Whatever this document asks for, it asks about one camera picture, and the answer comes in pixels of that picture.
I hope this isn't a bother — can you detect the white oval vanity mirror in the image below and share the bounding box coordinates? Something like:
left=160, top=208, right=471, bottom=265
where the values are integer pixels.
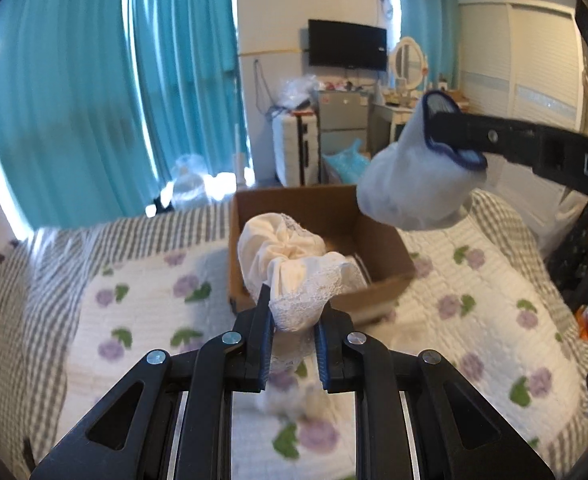
left=390, top=36, right=428, bottom=93

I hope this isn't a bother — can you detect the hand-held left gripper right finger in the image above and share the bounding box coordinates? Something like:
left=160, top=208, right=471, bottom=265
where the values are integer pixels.
left=314, top=302, right=558, bottom=480

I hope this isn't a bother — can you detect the blue plastic bag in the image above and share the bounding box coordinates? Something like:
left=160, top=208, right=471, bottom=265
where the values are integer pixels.
left=322, top=139, right=376, bottom=187

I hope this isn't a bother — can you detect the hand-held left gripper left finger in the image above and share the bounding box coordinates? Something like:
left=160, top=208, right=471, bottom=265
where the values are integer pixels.
left=31, top=284, right=275, bottom=480

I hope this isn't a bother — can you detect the grey cabinet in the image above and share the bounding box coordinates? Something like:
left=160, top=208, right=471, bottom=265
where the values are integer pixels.
left=316, top=89, right=375, bottom=162

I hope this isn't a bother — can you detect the black wall television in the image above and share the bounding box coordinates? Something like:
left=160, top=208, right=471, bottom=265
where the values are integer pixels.
left=307, top=19, right=389, bottom=72

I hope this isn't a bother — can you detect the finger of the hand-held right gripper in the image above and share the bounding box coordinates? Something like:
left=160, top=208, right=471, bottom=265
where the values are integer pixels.
left=426, top=110, right=547, bottom=170

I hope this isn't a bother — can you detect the clear plastic bottle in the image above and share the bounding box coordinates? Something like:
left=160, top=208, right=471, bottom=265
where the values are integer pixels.
left=171, top=154, right=211, bottom=207

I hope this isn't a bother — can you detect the clear plastic bag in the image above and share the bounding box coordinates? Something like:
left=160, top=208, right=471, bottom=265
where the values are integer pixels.
left=276, top=74, right=325, bottom=114

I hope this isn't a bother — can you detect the white wardrobe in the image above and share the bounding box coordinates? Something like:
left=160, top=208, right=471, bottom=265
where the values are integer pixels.
left=456, top=0, right=588, bottom=233

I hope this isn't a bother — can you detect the dark patterned cloth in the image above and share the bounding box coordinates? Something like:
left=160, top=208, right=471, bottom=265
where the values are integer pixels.
left=548, top=199, right=588, bottom=307

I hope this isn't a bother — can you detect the white sock with blue trim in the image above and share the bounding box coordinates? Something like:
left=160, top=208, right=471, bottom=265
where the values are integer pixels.
left=356, top=91, right=490, bottom=232

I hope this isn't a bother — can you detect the teal curtain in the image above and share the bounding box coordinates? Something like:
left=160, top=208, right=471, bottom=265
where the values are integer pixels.
left=391, top=0, right=461, bottom=92
left=0, top=0, right=161, bottom=227
left=126, top=0, right=255, bottom=187

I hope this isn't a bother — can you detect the white dressing table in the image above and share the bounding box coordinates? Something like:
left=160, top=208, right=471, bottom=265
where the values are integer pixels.
left=370, top=87, right=471, bottom=157

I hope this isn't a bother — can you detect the white lace cloth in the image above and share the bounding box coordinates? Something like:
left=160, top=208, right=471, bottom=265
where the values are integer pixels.
left=237, top=212, right=370, bottom=421

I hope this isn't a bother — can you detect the white suitcase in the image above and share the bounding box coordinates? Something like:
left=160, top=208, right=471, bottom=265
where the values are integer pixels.
left=272, top=110, right=321, bottom=187

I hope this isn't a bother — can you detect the cardboard box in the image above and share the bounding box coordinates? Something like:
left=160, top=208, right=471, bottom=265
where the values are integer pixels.
left=228, top=185, right=417, bottom=327

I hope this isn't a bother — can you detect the floral quilted bed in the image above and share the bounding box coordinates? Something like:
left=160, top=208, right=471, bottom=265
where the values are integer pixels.
left=0, top=192, right=588, bottom=480

